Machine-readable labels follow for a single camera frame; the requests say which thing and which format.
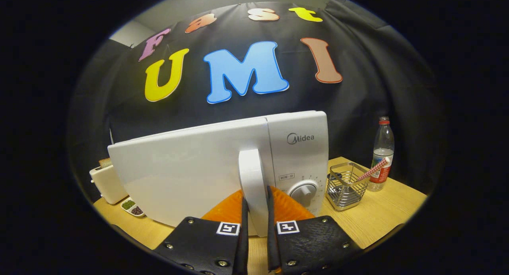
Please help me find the metal wire utensil holder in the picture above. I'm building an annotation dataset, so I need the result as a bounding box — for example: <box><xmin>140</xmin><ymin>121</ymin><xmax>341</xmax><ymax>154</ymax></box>
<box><xmin>326</xmin><ymin>162</ymin><xmax>369</xmax><ymax>211</ymax></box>

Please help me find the white divided bean dish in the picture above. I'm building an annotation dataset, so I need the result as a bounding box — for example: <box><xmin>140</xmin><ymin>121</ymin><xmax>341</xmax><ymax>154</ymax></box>
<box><xmin>120</xmin><ymin>197</ymin><xmax>146</xmax><ymax>218</ymax></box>

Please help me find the red white striped handle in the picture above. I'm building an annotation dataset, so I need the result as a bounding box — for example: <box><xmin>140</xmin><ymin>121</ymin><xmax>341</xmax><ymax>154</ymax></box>
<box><xmin>357</xmin><ymin>157</ymin><xmax>391</xmax><ymax>183</ymax></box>

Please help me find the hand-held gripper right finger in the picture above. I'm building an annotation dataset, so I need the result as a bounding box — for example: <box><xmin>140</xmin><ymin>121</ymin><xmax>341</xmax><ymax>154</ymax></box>
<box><xmin>267</xmin><ymin>185</ymin><xmax>362</xmax><ymax>275</ymax></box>

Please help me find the white microwave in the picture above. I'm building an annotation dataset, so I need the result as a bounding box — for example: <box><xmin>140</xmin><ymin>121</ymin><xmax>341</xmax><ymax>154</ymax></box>
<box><xmin>107</xmin><ymin>111</ymin><xmax>329</xmax><ymax>238</ymax></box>

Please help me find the cream toaster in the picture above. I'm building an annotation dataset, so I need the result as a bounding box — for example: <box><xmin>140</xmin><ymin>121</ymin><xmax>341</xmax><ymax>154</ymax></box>
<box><xmin>89</xmin><ymin>164</ymin><xmax>128</xmax><ymax>205</ymax></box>

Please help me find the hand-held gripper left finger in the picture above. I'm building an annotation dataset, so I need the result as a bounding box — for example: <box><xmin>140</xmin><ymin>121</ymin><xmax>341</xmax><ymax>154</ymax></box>
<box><xmin>153</xmin><ymin>189</ymin><xmax>249</xmax><ymax>275</ymax></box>

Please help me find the clear plastic water bottle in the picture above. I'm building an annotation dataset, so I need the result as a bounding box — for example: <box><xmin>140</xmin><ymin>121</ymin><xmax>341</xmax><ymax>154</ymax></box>
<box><xmin>368</xmin><ymin>117</ymin><xmax>395</xmax><ymax>192</ymax></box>

